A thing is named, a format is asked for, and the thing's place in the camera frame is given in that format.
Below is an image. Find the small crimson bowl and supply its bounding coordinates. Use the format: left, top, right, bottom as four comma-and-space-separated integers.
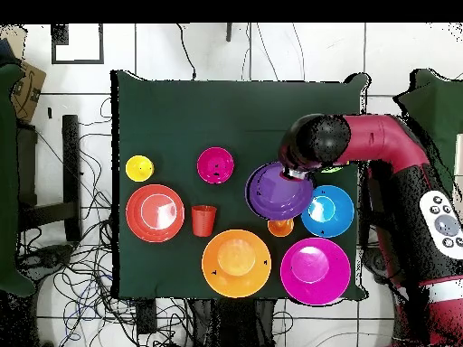
195, 145, 235, 185

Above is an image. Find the red-orange cup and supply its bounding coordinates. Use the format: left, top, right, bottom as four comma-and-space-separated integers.
190, 204, 218, 239

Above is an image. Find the purple bowl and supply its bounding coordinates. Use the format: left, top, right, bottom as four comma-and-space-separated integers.
244, 161, 315, 222

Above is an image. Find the orange cup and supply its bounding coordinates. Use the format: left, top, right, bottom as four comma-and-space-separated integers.
267, 218, 295, 239

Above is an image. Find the large yellow-orange bowl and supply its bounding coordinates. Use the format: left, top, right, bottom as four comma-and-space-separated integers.
201, 229, 273, 300

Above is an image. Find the dark green tablecloth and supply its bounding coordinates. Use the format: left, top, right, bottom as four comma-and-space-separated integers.
109, 69, 371, 301

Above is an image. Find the shallow red-orange bowl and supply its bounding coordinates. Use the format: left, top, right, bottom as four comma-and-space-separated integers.
125, 183, 186, 244

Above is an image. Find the yellow cup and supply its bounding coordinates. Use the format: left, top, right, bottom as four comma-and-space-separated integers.
125, 155, 156, 183

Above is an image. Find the blue bowl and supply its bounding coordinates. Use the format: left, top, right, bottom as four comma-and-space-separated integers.
300, 184, 355, 239

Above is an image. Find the large pink bowl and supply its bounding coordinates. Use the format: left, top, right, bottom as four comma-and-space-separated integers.
279, 237, 353, 307

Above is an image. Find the black power strip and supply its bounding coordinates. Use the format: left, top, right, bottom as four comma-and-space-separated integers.
136, 298, 159, 335

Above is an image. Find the black chair base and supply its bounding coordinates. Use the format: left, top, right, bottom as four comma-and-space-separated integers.
21, 243, 75, 279

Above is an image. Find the green cloth neighbouring table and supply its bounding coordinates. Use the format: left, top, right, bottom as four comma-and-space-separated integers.
0, 62, 36, 298
392, 68, 463, 196

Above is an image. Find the cardboard box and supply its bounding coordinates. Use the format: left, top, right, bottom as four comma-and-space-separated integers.
8, 59, 47, 125

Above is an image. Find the black cable with plug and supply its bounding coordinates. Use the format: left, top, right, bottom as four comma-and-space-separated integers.
175, 23, 198, 80

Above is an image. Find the tangle of black cables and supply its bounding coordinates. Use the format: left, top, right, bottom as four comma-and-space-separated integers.
15, 97, 193, 347

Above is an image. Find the black table frame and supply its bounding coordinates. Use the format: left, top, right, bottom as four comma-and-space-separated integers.
15, 114, 82, 243

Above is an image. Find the black square floor frame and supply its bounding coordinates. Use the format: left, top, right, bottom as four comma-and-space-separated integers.
51, 23, 105, 65

